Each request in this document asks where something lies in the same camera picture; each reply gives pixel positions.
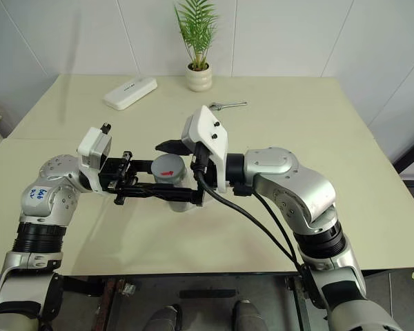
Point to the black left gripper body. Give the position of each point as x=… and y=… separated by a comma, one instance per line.
x=111, y=176

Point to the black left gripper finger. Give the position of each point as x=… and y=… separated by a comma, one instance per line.
x=158, y=192
x=141, y=166

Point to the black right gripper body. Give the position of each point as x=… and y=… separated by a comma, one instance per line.
x=209, y=170

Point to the grey lidded cup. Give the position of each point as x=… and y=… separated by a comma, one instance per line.
x=167, y=165

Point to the clear plastic jar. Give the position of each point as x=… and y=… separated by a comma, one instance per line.
x=178, y=206

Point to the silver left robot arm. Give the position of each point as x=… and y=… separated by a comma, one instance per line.
x=51, y=213

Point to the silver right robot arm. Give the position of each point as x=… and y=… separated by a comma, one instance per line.
x=283, y=169

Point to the white oblong lidded box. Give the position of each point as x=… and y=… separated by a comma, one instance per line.
x=129, y=93

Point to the silver metal wrench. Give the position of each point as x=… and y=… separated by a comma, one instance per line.
x=227, y=104

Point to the white ribbed plant pot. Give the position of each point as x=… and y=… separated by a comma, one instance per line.
x=199, y=80

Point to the white label blue handwriting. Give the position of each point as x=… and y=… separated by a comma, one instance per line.
x=38, y=197

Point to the black flat bar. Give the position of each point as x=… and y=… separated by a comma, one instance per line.
x=207, y=293

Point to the green palm plant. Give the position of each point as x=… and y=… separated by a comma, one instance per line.
x=196, y=31

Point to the dark grey rounded shape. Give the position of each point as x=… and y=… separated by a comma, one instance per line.
x=246, y=317
x=165, y=319

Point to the dark furniture leg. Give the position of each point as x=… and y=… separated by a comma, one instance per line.
x=412, y=155

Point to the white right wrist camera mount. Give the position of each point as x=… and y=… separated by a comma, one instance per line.
x=207, y=132

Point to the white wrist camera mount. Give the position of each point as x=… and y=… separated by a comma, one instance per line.
x=89, y=145
x=207, y=132

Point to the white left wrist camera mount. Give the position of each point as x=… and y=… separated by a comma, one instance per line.
x=89, y=145

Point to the small metal bracket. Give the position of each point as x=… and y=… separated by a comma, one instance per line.
x=128, y=288

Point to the rusty metal frame bar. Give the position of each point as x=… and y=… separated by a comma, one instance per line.
x=107, y=300

